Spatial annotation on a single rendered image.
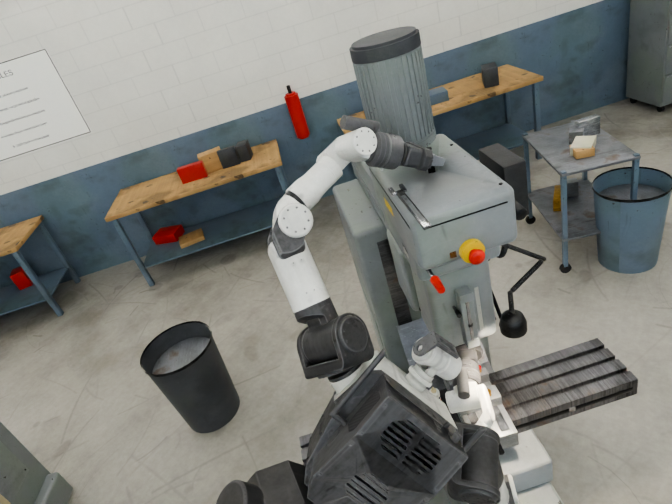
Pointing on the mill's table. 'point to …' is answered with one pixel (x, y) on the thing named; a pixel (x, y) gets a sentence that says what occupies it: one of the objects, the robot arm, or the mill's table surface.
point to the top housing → (448, 205)
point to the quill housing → (436, 315)
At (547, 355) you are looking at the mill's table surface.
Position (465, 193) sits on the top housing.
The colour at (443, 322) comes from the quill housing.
